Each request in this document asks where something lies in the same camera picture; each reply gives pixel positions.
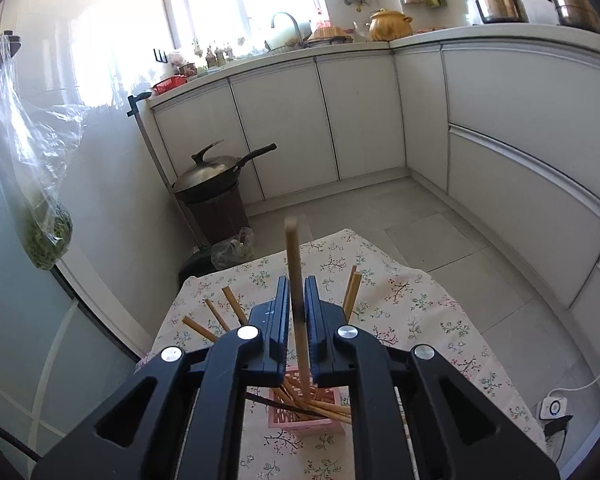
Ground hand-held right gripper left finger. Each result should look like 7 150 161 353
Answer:
30 275 291 480

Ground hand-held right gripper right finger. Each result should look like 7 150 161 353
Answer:
304 274 561 480

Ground bunch of wooden chopsticks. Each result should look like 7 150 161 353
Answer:
182 266 362 426

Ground tan bamboo chopstick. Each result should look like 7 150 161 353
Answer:
285 216 313 406

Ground black chopstick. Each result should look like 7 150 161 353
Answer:
245 392 301 413

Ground pink perforated utensil holder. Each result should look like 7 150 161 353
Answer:
267 366 353 433

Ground frosted glass door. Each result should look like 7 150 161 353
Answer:
0 35 146 461

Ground crumpled clear plastic bag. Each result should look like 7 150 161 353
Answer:
211 227 256 268

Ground floral tablecloth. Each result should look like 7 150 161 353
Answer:
135 228 548 480

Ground dark green container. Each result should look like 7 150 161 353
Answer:
179 247 215 281

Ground plastic bag of greens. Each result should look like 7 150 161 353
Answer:
0 35 88 272

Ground brown bucket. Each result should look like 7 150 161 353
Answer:
182 187 251 246

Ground steel wok lid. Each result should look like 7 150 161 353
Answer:
172 140 241 193

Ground black wok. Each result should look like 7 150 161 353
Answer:
172 143 277 206

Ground white plug-in device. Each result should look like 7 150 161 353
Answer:
540 395 570 418

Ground red plastic basket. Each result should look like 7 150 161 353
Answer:
152 76 187 96

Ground cluster of small bottles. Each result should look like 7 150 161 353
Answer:
192 37 233 68

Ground pale green container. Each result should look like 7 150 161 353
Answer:
265 22 312 51

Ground white kitchen cabinets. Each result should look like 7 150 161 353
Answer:
147 25 600 361

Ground bamboo basket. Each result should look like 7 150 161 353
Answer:
307 25 355 45

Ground curved sink faucet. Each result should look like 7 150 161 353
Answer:
271 12 302 43

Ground yellow clay pot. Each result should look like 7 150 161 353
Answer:
369 8 415 42

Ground steel stockpot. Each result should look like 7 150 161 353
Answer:
541 0 600 35

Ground black cable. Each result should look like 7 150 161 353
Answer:
0 417 43 461

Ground white cable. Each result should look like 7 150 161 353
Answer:
550 360 600 397

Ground metal door handle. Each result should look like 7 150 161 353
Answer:
0 30 23 58

